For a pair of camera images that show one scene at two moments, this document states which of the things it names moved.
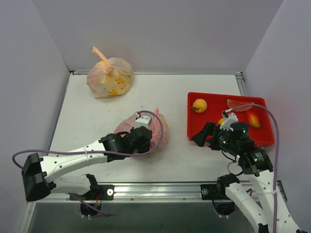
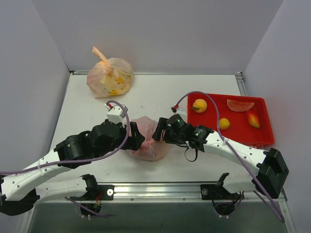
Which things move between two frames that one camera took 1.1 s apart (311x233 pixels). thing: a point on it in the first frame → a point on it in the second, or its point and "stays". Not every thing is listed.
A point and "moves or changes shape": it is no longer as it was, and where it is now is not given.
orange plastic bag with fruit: (110, 77) stays
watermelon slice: (233, 104) stays
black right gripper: (212, 133) → (160, 131)
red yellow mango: (253, 120) stays
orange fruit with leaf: (199, 105) stays
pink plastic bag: (159, 126) moves or changes shape
